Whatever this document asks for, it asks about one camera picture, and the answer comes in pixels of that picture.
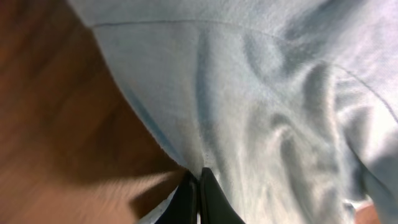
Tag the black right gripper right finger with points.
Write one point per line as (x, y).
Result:
(214, 206)

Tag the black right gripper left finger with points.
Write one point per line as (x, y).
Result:
(182, 208)

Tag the light blue t-shirt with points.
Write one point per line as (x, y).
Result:
(291, 103)

